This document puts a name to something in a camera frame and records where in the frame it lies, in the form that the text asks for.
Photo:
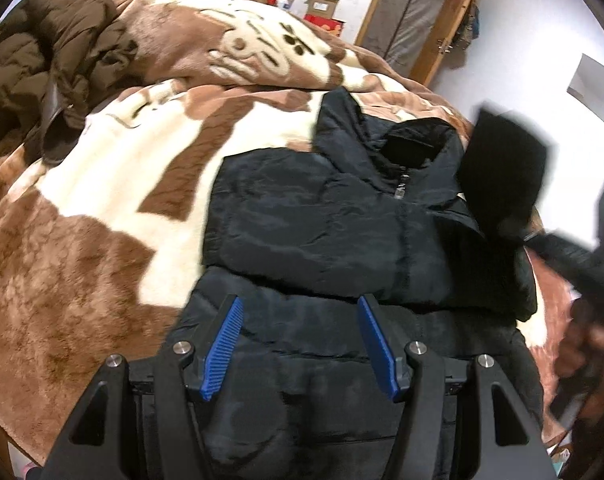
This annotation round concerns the clothes hanging on door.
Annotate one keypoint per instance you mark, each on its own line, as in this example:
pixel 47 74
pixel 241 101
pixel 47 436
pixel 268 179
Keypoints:
pixel 467 27

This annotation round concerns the red box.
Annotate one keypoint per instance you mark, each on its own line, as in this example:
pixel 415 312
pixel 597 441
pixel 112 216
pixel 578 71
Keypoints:
pixel 327 25

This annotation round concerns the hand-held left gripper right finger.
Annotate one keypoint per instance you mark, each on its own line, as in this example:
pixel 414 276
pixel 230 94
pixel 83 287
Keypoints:
pixel 379 347

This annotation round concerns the open cardboard box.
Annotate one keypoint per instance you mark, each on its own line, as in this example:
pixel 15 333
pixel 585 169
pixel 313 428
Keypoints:
pixel 322 6

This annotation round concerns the grey paper sheet on wall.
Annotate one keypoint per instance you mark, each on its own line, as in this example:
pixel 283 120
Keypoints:
pixel 594 87

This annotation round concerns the wooden door with grey panels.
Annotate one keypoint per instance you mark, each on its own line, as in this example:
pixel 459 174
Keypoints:
pixel 411 15

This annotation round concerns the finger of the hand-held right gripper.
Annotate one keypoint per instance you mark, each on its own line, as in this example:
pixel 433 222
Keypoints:
pixel 546 250

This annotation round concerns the black puffer jacket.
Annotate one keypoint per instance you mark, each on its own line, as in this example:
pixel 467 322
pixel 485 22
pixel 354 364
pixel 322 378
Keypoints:
pixel 302 230

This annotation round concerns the person's right hand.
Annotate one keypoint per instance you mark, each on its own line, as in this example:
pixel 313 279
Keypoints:
pixel 569 350

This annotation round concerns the brown puffer jacket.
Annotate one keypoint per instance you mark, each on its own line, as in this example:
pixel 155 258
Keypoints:
pixel 42 55

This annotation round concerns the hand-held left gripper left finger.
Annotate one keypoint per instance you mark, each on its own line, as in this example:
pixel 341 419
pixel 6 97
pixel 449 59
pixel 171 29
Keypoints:
pixel 223 347

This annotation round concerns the brown and cream printed blanket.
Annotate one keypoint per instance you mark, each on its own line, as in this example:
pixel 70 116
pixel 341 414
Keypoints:
pixel 107 195

